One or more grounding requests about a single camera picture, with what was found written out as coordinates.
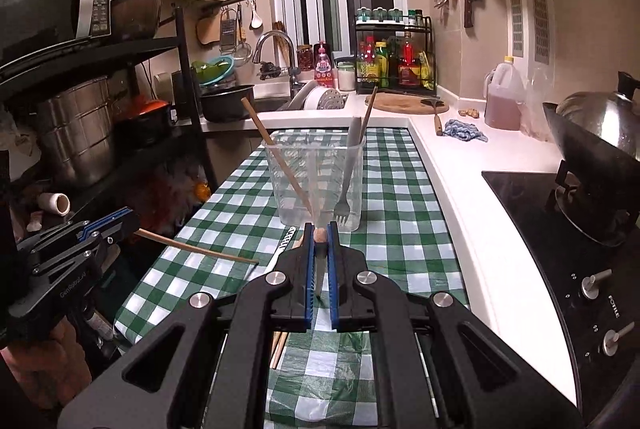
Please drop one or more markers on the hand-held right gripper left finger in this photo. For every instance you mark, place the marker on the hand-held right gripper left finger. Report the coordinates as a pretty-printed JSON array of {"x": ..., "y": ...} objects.
[{"x": 311, "y": 289}]

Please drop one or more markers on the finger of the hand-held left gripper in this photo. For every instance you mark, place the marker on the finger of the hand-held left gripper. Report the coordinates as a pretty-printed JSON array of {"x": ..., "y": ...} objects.
[
  {"x": 107, "y": 221},
  {"x": 110, "y": 236}
]

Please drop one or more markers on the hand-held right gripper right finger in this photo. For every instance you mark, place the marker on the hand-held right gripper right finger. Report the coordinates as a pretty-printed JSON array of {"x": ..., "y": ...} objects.
[{"x": 333, "y": 294}]

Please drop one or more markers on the clear plastic utensil holder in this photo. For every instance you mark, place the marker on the clear plastic utensil holder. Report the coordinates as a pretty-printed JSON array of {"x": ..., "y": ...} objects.
[{"x": 300, "y": 169}]

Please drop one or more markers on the person's left hand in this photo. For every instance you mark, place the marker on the person's left hand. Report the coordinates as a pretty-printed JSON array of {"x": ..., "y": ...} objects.
[{"x": 55, "y": 369}]

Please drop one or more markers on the white paper roll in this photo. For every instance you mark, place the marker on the white paper roll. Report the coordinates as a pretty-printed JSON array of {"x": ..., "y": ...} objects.
[{"x": 54, "y": 203}]

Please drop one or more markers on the red plastic bag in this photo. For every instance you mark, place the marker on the red plastic bag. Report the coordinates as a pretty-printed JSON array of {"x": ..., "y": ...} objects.
[{"x": 165, "y": 199}]

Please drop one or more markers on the large steel stockpot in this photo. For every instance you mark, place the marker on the large steel stockpot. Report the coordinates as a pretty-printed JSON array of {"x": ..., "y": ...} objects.
[{"x": 75, "y": 134}]

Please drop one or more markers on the yellow plastic bag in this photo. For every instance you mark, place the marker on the yellow plastic bag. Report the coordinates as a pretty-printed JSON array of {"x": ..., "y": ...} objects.
[{"x": 202, "y": 194}]

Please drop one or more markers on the green white checked tablecloth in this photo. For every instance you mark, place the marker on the green white checked tablecloth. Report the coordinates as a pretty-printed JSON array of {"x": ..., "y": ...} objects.
[{"x": 400, "y": 219}]

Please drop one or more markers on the black pot orange lid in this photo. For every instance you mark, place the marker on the black pot orange lid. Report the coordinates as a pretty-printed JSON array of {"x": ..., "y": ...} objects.
[{"x": 142, "y": 121}]

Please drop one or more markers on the black metal shelving rack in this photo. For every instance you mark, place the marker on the black metal shelving rack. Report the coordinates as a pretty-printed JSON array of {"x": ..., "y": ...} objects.
[{"x": 185, "y": 74}]

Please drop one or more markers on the black saucepan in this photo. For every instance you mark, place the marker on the black saucepan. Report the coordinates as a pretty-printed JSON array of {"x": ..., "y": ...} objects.
[{"x": 227, "y": 104}]

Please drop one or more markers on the green plastic colander bowl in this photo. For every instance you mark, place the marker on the green plastic colander bowl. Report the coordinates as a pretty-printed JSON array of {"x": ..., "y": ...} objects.
[{"x": 215, "y": 71}]

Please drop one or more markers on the steel sink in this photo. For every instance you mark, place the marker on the steel sink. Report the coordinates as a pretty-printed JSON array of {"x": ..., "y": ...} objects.
[{"x": 272, "y": 104}]

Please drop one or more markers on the white perforated plate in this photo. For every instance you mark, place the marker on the white perforated plate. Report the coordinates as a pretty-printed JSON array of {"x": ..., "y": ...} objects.
[{"x": 325, "y": 99}]

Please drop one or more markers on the round wooden cutting board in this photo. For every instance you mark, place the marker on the round wooden cutting board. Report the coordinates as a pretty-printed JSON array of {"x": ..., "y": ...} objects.
[{"x": 400, "y": 103}]

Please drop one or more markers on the black glass gas stove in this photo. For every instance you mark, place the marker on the black glass gas stove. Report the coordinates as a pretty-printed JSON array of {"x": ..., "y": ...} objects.
[{"x": 525, "y": 219}]

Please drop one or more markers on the dark glass bowl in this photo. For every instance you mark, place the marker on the dark glass bowl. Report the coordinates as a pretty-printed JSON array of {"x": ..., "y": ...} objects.
[{"x": 135, "y": 16}]

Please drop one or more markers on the blue dish cloth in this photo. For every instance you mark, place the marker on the blue dish cloth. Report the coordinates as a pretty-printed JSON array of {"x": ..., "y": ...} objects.
[{"x": 465, "y": 131}]

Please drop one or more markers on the hanging wooden cutting board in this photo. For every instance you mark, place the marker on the hanging wooden cutting board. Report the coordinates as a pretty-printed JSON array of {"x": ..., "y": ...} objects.
[{"x": 207, "y": 31}]

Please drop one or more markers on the hanging mesh strainer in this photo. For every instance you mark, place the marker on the hanging mesh strainer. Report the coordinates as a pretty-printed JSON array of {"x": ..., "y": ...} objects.
[{"x": 242, "y": 51}]

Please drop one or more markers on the pink dish soap bottle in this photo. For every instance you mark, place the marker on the pink dish soap bottle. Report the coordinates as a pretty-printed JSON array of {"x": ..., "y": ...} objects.
[{"x": 324, "y": 69}]

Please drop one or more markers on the dark dish scrubber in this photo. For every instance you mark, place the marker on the dark dish scrubber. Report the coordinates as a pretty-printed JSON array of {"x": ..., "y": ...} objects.
[{"x": 272, "y": 70}]

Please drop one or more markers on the black silver microwave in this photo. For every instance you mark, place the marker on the black silver microwave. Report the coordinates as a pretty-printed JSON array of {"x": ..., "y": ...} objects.
[{"x": 50, "y": 4}]

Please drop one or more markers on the ginger piece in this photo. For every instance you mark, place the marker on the ginger piece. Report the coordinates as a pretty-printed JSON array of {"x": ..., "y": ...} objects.
[{"x": 469, "y": 112}]

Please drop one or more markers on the hanging metal grater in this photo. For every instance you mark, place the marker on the hanging metal grater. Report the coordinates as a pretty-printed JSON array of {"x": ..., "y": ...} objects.
[{"x": 227, "y": 29}]

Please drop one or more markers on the red filled glass jar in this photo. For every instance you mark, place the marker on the red filled glass jar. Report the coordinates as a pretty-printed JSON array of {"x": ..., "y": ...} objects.
[{"x": 305, "y": 58}]

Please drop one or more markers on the yellow cap green bottle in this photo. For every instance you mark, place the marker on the yellow cap green bottle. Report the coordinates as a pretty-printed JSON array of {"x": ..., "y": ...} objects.
[{"x": 381, "y": 66}]

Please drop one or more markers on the red cap yellow bottle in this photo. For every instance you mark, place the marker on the red cap yellow bottle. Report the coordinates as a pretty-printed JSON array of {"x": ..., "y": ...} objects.
[{"x": 369, "y": 61}]

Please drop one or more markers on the red label sauce bottle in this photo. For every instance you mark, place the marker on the red label sauce bottle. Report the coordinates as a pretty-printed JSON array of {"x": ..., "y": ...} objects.
[{"x": 410, "y": 66}]

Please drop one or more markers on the chrome kitchen faucet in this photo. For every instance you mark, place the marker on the chrome kitchen faucet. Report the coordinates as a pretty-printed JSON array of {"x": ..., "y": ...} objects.
[{"x": 275, "y": 36}]

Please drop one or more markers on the hanging white ladle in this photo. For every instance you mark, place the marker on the hanging white ladle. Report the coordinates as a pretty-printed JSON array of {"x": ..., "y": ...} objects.
[{"x": 255, "y": 19}]

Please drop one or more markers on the plastic jug of oil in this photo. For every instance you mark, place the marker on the plastic jug of oil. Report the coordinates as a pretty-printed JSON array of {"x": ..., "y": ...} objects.
[{"x": 502, "y": 104}]

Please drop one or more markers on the clear plastic bottle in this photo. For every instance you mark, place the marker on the clear plastic bottle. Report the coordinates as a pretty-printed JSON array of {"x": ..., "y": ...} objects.
[{"x": 535, "y": 109}]

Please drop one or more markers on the black wok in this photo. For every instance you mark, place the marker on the black wok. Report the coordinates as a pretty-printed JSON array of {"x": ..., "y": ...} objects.
[{"x": 590, "y": 199}]

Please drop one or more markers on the row of green spice jars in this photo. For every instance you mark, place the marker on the row of green spice jars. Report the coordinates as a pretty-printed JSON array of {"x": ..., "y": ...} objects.
[{"x": 387, "y": 15}]

